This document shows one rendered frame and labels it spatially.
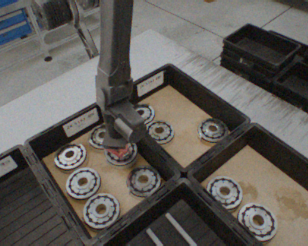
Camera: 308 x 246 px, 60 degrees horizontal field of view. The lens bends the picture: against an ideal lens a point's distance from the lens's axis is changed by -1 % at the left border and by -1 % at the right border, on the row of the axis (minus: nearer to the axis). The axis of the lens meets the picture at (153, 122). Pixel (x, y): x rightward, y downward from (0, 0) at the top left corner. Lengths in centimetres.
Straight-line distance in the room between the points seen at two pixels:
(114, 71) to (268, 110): 85
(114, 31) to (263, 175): 62
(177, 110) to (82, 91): 53
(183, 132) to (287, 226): 42
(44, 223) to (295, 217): 70
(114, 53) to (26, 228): 56
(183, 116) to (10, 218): 64
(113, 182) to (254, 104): 74
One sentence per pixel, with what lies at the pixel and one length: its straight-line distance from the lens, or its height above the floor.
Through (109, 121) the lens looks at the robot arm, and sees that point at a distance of 68.
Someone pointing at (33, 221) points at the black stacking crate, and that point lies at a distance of 87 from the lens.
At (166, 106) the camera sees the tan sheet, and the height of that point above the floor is 83.
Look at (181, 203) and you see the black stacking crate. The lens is 81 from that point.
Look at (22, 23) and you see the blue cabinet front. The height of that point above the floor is 44.
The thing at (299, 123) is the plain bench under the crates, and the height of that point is 70.
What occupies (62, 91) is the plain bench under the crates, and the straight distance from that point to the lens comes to 138.
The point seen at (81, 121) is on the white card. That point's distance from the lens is 94.
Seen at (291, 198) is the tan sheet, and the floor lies 83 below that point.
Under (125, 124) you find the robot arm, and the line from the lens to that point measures 63.
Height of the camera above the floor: 157
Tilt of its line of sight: 49 degrees down
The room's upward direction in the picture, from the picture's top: 3 degrees counter-clockwise
